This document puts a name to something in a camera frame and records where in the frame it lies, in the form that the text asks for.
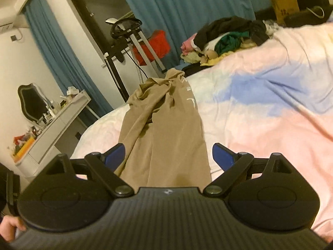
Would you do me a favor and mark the narrow blue curtain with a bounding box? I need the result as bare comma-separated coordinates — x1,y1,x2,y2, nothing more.
24,0,108,120

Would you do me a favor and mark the group of cosmetic bottles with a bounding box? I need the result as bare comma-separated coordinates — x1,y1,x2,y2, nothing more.
39,99,67,126

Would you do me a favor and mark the wavy black vanity mirror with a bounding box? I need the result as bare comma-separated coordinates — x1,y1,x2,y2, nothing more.
17,83,50,123

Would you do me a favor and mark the white air conditioner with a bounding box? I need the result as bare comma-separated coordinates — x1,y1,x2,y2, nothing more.
0,16,30,35

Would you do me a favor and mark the black leather sofa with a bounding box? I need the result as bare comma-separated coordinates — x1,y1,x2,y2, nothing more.
254,0,331,28

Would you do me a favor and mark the red cloth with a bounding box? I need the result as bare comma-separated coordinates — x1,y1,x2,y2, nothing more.
135,30,171,66

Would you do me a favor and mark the pile of mixed clothes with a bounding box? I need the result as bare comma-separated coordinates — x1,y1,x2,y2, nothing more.
180,16,280,67

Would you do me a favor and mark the person's left hand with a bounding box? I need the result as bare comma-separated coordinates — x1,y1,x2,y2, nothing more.
0,213,27,243

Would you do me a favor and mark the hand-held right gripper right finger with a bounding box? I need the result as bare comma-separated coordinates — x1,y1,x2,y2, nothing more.
203,143,299,198

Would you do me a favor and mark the pastel tie-dye duvet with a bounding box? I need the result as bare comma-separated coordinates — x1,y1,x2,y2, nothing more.
70,16,333,243

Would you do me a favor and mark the white vanity desk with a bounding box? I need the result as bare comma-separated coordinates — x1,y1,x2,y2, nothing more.
14,90,92,178

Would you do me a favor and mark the orange storage box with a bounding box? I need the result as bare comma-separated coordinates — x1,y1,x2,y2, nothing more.
12,135,36,162

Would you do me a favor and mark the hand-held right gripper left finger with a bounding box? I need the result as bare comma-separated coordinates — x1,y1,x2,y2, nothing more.
39,143,135,198

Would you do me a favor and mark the tan printed t-shirt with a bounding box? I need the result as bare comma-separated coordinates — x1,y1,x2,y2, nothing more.
114,68,212,188

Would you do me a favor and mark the black bag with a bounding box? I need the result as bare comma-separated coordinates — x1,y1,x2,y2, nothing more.
181,64,217,78

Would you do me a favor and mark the white cable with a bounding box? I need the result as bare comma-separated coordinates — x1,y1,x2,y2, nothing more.
306,6,325,18

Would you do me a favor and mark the wide blue curtain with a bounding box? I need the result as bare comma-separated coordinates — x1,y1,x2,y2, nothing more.
114,0,291,66

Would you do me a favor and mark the yellow paper bag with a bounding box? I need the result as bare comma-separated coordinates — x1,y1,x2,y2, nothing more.
270,0,300,26

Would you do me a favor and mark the garment steamer on stand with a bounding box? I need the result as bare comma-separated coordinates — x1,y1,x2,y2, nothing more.
104,17,168,103

